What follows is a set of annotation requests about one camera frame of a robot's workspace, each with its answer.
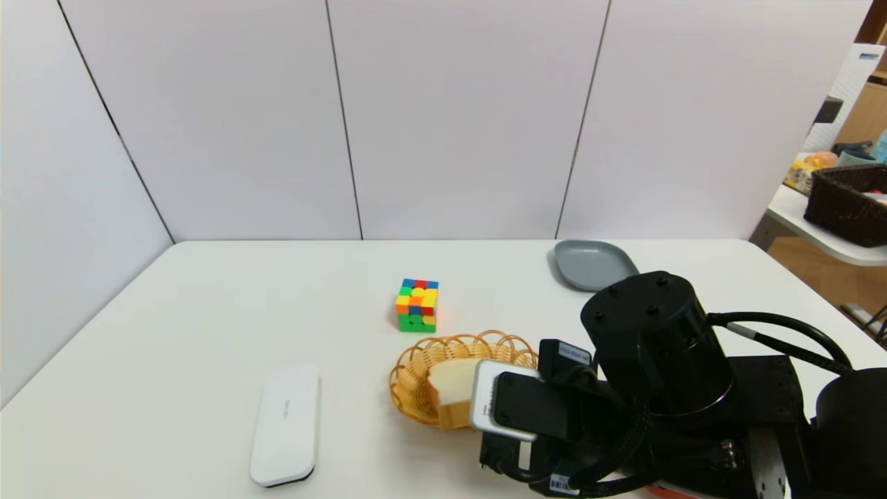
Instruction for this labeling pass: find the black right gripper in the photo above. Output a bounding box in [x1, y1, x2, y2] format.
[480, 338, 592, 473]

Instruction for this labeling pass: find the white bread slice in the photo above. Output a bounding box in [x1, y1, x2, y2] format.
[426, 358, 486, 430]

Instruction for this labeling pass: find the grey dish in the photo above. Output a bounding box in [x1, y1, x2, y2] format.
[553, 240, 640, 292]

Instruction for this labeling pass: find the yellow wicker basket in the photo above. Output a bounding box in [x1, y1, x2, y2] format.
[389, 331, 540, 428]

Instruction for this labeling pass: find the multicoloured puzzle cube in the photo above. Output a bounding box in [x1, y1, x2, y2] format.
[395, 279, 439, 333]

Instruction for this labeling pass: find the white side table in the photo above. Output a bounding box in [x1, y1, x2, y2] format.
[748, 184, 887, 268]

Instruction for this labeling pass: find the white whiteboard eraser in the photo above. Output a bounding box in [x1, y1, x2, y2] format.
[250, 364, 321, 487]

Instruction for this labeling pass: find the yellow snack box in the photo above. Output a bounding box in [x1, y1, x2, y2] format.
[783, 151, 839, 195]

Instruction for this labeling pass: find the dark brown woven basket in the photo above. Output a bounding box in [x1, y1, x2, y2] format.
[803, 164, 887, 248]

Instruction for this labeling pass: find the wooden cabinet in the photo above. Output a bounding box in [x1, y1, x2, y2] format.
[835, 0, 887, 146]

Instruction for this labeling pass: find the white pegboard panel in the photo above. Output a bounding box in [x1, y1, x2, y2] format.
[802, 44, 886, 153]

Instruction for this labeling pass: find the white wrist camera black mount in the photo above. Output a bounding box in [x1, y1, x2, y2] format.
[469, 358, 577, 443]

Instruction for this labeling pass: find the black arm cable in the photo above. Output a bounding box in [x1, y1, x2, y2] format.
[707, 311, 854, 376]

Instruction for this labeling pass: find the black chair frame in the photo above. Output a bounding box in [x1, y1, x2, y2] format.
[841, 301, 887, 349]

